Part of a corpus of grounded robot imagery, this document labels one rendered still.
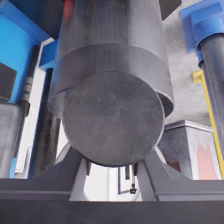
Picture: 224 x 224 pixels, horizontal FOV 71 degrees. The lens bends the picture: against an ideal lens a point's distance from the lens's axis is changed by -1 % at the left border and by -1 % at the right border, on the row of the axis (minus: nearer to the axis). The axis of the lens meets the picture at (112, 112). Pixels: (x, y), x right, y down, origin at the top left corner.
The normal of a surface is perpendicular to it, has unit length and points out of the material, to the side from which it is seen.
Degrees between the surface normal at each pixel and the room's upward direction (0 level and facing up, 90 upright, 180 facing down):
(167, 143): 90
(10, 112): 90
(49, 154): 90
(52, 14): 0
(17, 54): 90
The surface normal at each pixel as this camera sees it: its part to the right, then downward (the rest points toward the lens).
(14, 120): 0.83, -0.19
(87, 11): -0.34, -0.33
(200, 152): 0.54, -0.29
